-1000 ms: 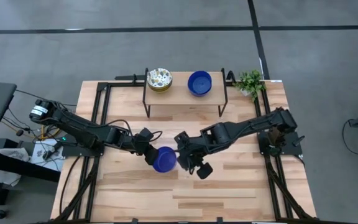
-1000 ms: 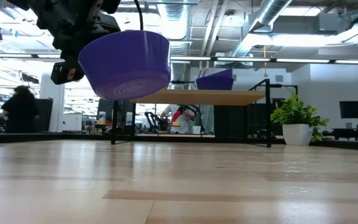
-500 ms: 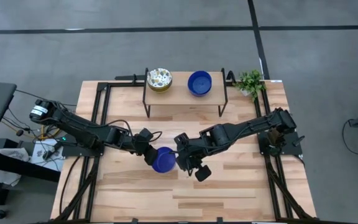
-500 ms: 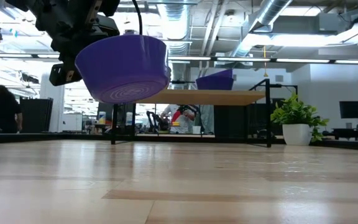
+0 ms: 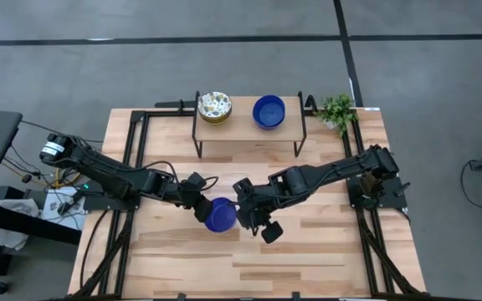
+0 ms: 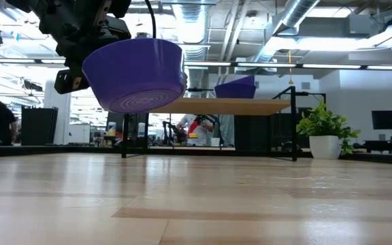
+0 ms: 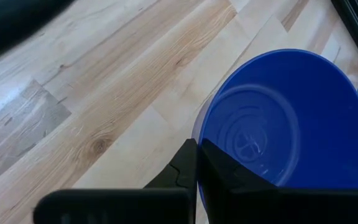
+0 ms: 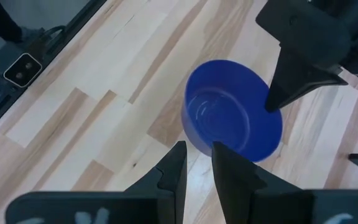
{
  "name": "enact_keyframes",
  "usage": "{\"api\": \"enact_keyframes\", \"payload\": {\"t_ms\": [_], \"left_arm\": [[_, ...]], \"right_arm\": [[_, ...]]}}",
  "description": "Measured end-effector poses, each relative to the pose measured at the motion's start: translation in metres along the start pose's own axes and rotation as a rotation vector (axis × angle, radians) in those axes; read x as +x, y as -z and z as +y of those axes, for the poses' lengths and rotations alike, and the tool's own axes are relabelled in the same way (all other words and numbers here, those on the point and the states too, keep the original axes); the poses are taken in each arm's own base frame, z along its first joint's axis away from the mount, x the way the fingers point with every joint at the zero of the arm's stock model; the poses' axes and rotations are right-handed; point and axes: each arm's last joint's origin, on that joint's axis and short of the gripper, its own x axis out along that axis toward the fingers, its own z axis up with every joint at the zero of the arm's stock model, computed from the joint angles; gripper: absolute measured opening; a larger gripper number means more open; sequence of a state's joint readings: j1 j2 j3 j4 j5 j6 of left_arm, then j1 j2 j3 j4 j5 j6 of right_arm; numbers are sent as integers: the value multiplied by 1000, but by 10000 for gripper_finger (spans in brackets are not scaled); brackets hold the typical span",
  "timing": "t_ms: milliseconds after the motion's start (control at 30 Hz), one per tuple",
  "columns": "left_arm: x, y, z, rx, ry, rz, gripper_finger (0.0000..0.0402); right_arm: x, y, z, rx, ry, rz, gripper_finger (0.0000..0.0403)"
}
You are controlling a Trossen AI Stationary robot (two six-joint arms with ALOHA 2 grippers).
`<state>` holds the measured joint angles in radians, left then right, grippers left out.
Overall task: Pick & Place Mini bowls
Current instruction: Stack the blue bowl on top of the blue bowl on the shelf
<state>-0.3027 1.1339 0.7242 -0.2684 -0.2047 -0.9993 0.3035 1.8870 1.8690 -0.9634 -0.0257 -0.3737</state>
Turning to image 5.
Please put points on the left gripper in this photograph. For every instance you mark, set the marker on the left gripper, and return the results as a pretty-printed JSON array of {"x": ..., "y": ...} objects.
[{"x": 191, "y": 192}]

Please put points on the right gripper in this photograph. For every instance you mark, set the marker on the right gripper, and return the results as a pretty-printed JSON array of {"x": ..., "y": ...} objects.
[{"x": 255, "y": 205}]

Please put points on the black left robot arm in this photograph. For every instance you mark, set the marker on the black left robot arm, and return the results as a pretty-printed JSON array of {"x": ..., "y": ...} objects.
[{"x": 107, "y": 173}]

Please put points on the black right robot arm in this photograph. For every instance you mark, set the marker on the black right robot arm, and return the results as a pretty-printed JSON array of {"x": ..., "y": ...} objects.
[{"x": 320, "y": 175}]

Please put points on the wooden shelf riser black legs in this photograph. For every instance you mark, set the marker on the wooden shelf riser black legs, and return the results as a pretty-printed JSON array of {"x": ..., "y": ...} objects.
[{"x": 241, "y": 129}]

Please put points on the green potted plant white pot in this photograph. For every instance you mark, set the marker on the green potted plant white pot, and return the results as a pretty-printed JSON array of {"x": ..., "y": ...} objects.
[{"x": 337, "y": 110}]

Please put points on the white box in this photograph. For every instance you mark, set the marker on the white box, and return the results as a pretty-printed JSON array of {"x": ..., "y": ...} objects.
[{"x": 54, "y": 209}]

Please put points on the small black puck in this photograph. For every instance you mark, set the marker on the small black puck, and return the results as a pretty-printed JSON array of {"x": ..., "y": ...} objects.
[{"x": 27, "y": 178}]

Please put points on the white plastic bag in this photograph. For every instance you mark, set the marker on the white plastic bag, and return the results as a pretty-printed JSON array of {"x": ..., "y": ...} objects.
[{"x": 11, "y": 238}]

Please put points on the black caster wheel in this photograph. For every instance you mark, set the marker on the black caster wheel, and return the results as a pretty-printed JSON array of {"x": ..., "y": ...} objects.
[{"x": 1, "y": 287}]

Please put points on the black metal table frame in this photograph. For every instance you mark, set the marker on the black metal table frame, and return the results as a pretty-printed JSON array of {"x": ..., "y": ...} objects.
[{"x": 170, "y": 113}]

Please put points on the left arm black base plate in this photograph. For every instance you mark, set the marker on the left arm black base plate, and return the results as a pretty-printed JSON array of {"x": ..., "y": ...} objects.
[{"x": 98, "y": 202}]

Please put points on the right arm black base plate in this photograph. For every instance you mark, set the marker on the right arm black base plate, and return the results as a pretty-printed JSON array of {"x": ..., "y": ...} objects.
[{"x": 396, "y": 196}]

